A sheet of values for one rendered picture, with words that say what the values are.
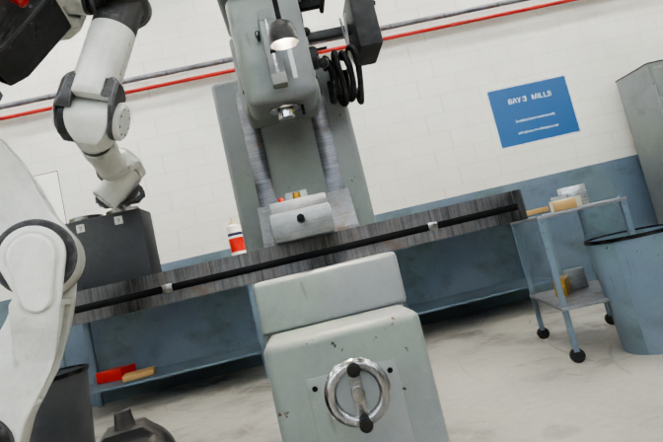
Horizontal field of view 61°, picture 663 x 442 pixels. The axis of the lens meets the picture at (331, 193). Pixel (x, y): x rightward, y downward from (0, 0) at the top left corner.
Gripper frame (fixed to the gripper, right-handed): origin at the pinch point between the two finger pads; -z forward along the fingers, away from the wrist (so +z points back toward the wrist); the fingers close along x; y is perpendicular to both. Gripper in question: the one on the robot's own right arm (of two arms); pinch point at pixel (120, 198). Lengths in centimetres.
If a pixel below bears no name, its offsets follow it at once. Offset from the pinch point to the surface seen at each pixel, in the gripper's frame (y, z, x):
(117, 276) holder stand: 21.5, 4.9, 4.4
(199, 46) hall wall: -220, -399, -120
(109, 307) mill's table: 28.8, 12.9, 7.8
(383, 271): 35, 47, -51
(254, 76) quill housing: -22, 26, -38
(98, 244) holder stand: 11.9, 4.0, 7.7
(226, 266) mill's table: 25.7, 22.4, -20.7
